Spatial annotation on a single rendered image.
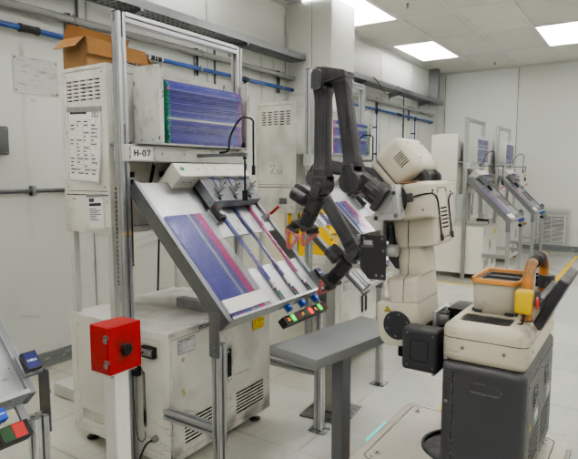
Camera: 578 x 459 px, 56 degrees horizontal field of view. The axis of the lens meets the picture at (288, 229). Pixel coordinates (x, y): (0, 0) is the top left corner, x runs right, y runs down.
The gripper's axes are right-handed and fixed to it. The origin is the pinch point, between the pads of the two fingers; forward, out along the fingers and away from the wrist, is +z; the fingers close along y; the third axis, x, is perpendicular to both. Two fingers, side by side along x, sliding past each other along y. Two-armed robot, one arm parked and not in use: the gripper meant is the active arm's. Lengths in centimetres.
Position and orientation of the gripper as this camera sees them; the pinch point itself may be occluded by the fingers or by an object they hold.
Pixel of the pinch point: (319, 292)
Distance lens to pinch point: 235.0
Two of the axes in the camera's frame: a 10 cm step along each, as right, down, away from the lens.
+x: 6.2, 7.2, -3.3
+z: -5.7, 6.9, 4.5
